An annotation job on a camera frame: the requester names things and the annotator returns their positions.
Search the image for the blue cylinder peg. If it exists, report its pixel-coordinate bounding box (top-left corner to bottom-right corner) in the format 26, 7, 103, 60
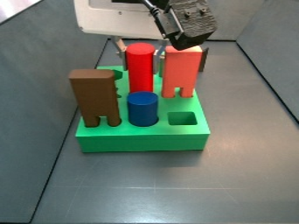
127, 91, 159, 127

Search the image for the dark brown block behind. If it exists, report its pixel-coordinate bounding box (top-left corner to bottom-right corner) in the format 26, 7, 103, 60
199, 47, 210, 72

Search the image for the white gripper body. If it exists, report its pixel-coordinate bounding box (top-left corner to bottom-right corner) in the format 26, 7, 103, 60
74, 0, 163, 39

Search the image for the black cable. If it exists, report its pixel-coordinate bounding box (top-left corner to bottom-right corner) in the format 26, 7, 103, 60
139, 0, 165, 21

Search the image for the green shape sorter board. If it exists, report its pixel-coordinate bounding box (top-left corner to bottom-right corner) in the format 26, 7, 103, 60
76, 66, 211, 152

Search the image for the salmon arch block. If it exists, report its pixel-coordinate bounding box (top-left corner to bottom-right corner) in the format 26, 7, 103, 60
162, 46, 202, 98

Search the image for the brown arch block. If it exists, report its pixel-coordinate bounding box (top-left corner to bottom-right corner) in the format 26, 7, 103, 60
70, 69, 122, 128

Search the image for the red cylinder peg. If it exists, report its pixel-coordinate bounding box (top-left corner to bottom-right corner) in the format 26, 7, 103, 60
126, 43, 155, 93

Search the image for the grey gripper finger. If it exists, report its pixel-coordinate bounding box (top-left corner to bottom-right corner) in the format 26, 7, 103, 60
154, 39, 169, 74
111, 36, 127, 70

